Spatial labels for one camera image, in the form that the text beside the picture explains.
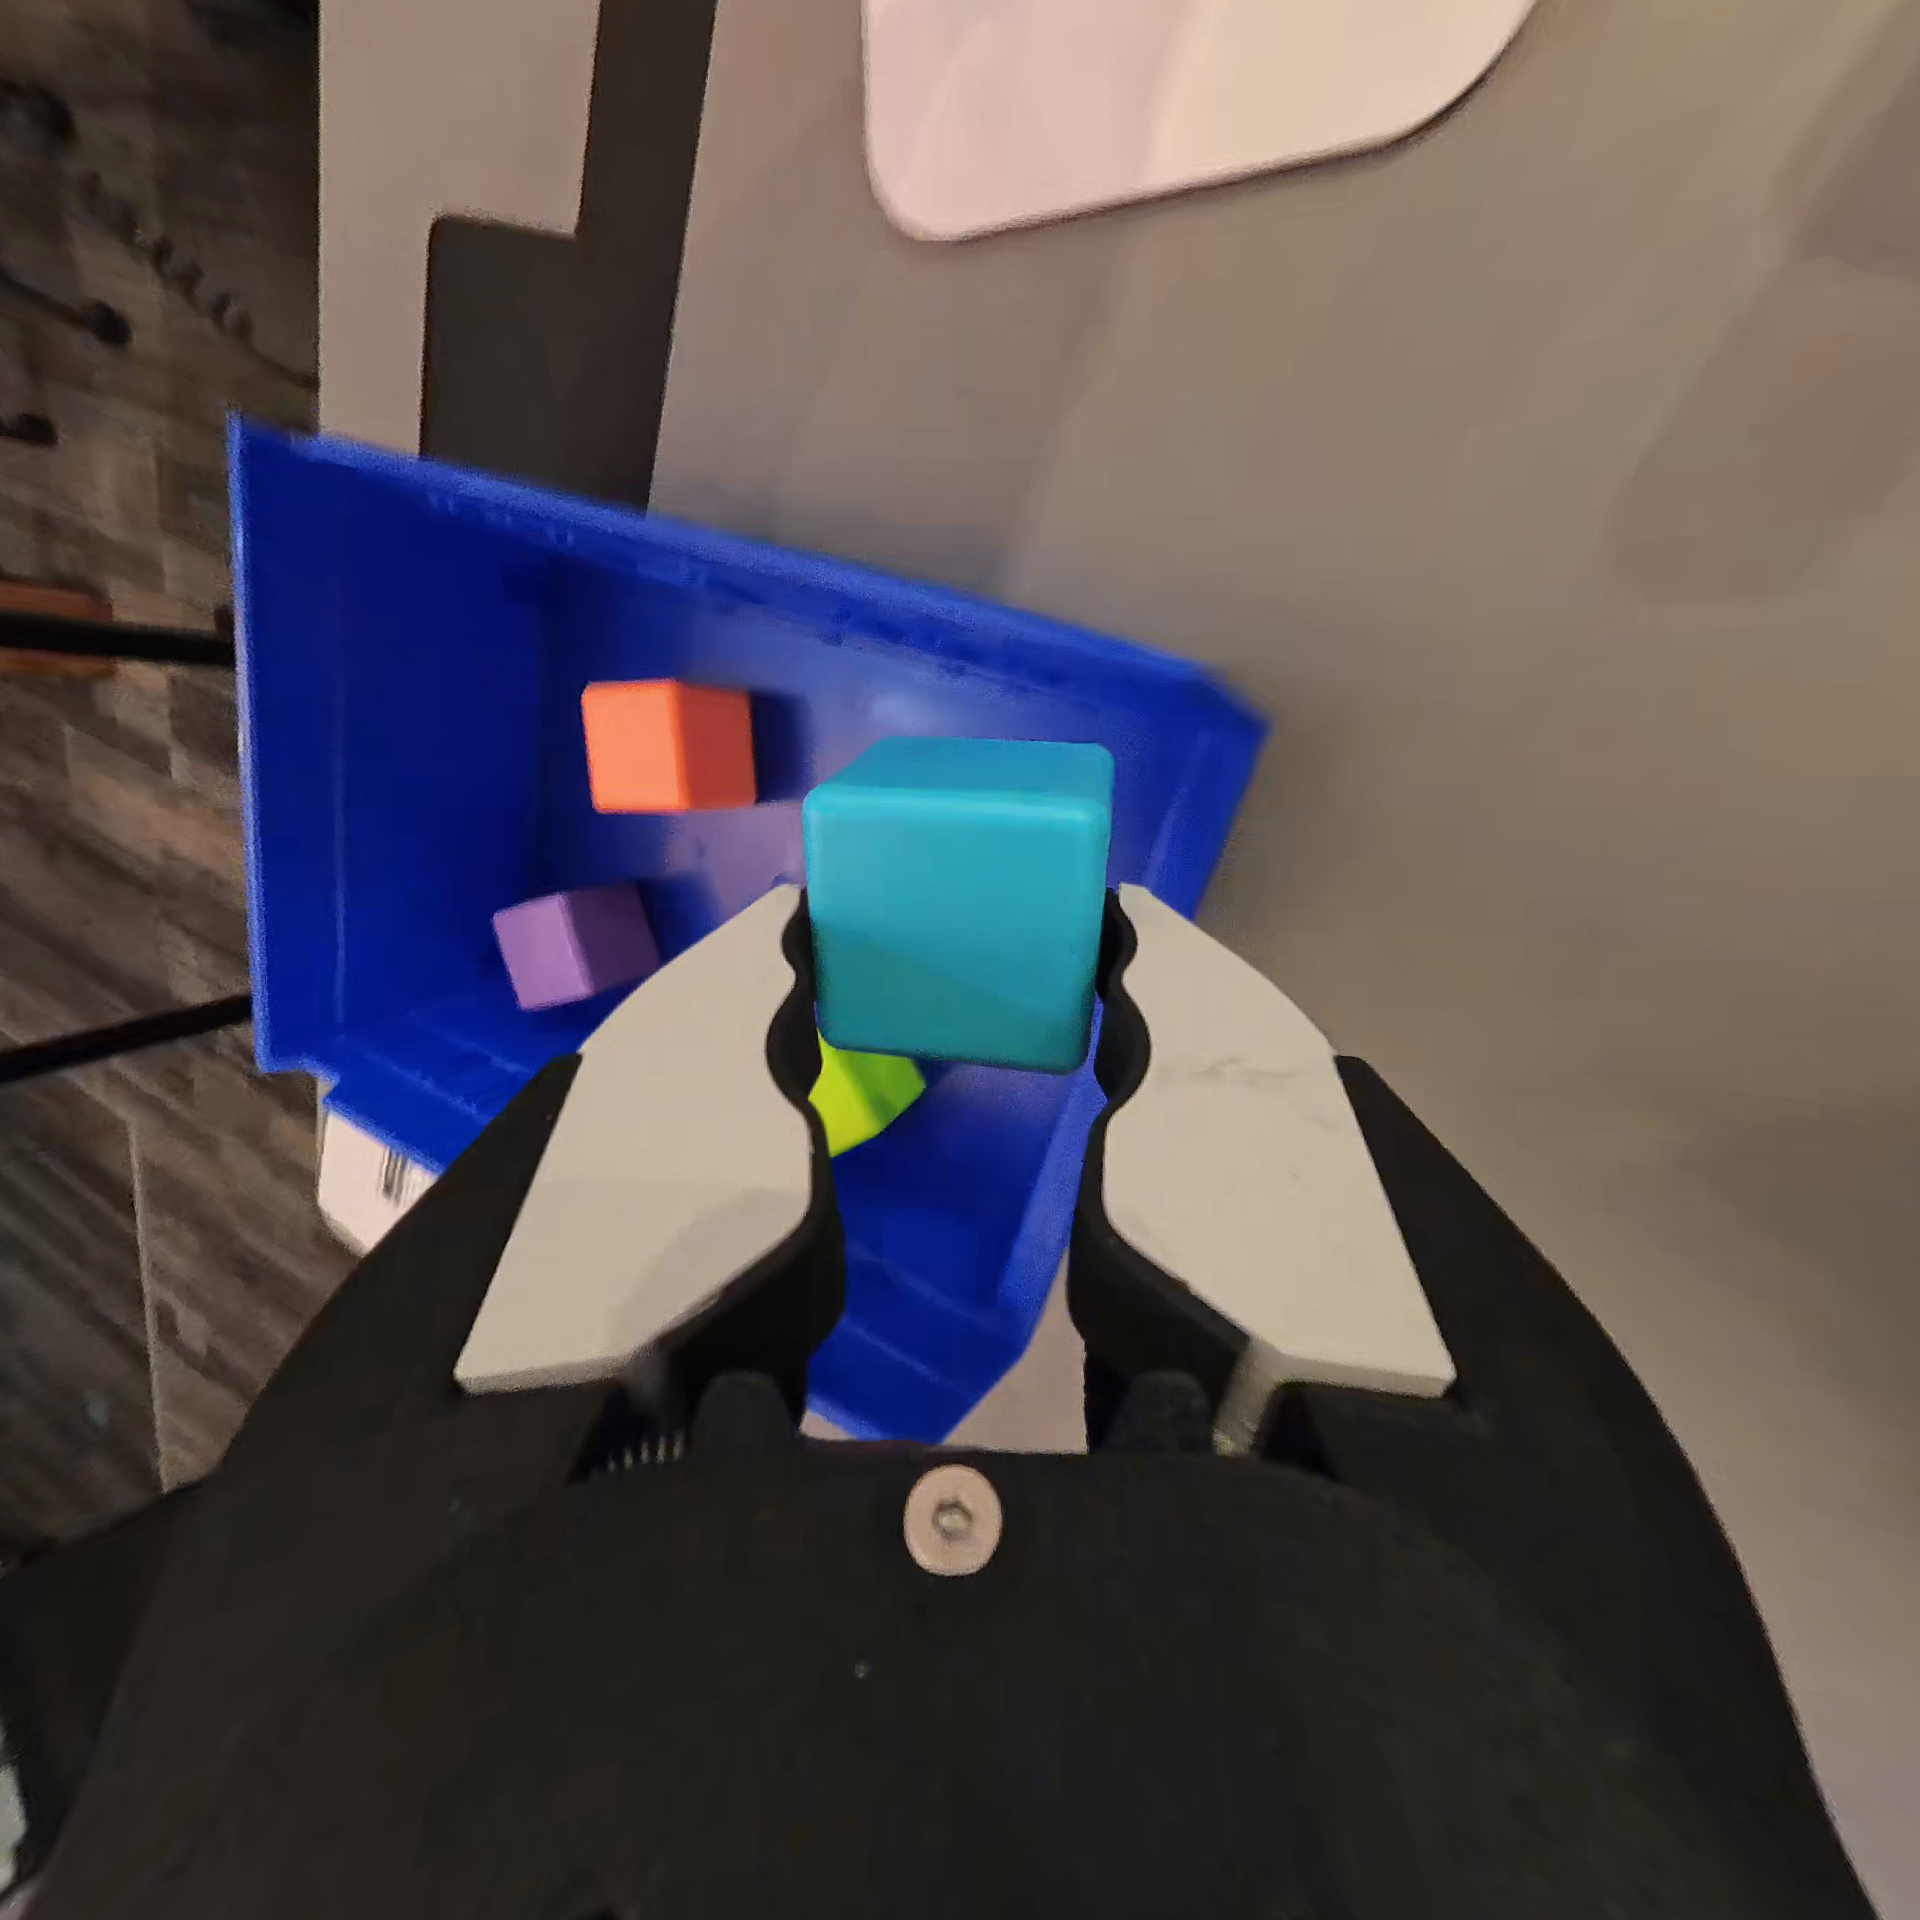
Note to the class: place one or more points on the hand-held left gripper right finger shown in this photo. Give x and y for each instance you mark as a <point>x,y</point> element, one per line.
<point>1259,1186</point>

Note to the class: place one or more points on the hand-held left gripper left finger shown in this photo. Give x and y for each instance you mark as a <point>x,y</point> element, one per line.
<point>661,1172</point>

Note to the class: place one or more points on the green cube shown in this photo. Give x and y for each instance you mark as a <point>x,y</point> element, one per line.
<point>855,1103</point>

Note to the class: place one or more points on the teal cube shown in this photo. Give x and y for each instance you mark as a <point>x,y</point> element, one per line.
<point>960,915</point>

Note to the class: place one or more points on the orange cube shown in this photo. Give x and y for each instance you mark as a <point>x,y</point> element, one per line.
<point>661,750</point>

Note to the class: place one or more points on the blue plastic bin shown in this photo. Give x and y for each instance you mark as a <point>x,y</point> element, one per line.
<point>405,720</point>

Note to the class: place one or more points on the grey desk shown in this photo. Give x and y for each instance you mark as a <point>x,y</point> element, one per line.
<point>1500,599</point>

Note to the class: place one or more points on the purple cube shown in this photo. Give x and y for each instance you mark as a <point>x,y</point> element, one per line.
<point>570,944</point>

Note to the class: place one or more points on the white barcode label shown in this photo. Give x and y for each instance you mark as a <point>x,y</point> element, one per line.
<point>360,1186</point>

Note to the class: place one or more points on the black metal bar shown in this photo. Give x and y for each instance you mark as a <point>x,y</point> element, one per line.
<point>135,645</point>
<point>120,1038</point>

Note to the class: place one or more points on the white stand base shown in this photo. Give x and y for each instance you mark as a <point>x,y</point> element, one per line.
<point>1140,107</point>

